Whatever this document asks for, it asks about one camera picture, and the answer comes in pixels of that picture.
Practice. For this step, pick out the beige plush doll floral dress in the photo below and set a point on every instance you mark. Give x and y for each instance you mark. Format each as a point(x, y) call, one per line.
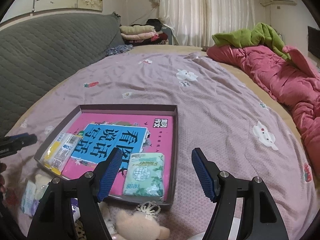
point(140, 225)

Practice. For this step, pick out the white purple printed bag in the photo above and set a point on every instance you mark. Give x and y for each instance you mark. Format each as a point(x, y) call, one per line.
point(28, 203)

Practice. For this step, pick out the green blanket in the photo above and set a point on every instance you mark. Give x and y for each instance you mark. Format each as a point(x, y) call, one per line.
point(261, 34)

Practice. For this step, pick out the cream teddy purple dress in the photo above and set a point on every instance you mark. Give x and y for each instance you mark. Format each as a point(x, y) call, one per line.
point(41, 182)

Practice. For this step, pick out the purple bedsheet with prints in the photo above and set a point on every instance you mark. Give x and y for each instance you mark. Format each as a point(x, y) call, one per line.
point(216, 112)

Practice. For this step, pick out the stack of folded clothes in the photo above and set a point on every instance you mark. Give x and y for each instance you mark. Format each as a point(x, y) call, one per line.
point(151, 33)

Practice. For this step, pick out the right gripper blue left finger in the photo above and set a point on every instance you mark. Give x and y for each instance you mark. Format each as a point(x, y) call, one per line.
point(105, 174)

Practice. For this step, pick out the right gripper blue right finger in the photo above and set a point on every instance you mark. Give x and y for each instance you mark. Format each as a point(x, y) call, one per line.
point(207, 172)

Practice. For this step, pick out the green tissue pack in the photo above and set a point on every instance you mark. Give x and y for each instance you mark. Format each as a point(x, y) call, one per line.
point(145, 176)

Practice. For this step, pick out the grey quilted headboard cover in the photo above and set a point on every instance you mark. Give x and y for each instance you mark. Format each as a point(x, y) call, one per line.
point(38, 54)

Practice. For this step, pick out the dark shallow tray box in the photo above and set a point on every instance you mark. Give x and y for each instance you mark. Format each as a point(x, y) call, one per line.
point(66, 123)

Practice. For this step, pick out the pink red quilt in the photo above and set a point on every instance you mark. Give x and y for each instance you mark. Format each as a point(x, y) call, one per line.
point(294, 84)

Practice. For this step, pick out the yellow white wipes packet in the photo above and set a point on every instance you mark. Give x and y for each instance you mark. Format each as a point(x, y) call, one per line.
point(60, 150)

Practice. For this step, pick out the black wall television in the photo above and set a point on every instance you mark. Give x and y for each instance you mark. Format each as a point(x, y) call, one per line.
point(314, 41)

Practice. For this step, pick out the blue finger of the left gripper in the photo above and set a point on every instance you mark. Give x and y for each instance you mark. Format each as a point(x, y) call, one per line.
point(22, 136)

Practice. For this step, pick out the pink and blue book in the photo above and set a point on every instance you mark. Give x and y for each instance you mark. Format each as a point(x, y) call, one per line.
point(130, 133)

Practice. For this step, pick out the leopard print scrunchie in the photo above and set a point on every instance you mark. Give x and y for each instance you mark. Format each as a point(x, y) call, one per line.
point(80, 233)

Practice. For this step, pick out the white curtain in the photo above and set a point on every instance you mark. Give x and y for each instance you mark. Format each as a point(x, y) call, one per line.
point(194, 22)

